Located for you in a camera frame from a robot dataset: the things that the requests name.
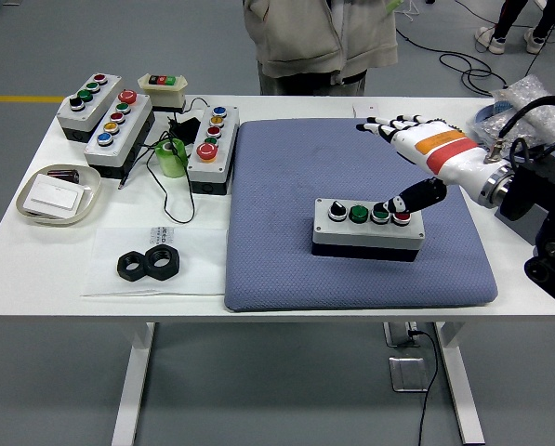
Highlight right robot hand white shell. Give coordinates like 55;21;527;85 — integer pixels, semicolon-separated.
354;113;504;225

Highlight black power adapter with cord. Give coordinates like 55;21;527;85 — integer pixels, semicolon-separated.
117;97;209;224

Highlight white wall switch plate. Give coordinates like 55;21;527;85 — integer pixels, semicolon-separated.
24;178;86;216

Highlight clear printed plastic bag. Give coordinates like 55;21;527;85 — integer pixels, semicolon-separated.
79;226;230;298

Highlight beige tray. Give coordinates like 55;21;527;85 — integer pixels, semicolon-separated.
15;164;102;228

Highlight dark brown small item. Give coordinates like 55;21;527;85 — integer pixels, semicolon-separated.
46;168;81;185

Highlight white table leg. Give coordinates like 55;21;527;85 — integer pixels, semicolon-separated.
432;321;486;445
111;321;157;446

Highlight person with white shoes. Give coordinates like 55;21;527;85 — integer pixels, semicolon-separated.
472;0;555;56

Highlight bubble wrap bag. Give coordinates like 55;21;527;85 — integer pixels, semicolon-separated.
492;74;555;140

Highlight cream three-button switch box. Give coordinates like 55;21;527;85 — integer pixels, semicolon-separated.
137;72;188;114

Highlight black floor cables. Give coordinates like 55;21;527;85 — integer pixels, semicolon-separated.
395;25;510;98

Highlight green tape roll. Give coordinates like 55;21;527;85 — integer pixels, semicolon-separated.
154;138;188;178

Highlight blue-grey mat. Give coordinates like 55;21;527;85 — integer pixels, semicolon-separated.
223;118;499;312

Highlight metal floor socket plate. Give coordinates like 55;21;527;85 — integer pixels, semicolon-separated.
388;355;430;394

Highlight grey four-button control box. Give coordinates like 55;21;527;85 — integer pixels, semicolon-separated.
311;197;426;265

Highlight five-button box red mushroom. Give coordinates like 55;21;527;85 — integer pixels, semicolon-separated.
82;89;156;181
185;104;241;195

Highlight small white card box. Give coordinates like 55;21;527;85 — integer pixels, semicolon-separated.
351;102;381;119

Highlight black hex nut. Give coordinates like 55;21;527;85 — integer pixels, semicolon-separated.
116;250;149;282
145;244;182;280

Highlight clear bag of silver parts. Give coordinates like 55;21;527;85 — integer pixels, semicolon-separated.
466;111;515;146

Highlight black power cable on floor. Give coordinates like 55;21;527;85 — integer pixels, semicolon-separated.
409;328;441;446

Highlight blue plate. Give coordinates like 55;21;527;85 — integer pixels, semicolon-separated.
473;102;555;157

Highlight grey box with four buttons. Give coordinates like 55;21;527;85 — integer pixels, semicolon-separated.
55;72;123;144

